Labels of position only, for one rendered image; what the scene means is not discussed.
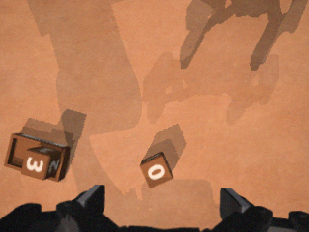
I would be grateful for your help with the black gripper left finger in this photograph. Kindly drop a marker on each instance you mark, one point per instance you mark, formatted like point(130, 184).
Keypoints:
point(70, 215)

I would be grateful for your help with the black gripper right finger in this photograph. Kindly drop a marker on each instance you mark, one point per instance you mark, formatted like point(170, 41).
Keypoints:
point(254, 218)

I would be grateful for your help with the brown rectangular tray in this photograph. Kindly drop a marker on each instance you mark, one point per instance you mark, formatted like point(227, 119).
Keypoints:
point(20, 142)

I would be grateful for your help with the brown digit cube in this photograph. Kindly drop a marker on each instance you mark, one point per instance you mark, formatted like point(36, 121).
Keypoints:
point(156, 170)
point(40, 163)

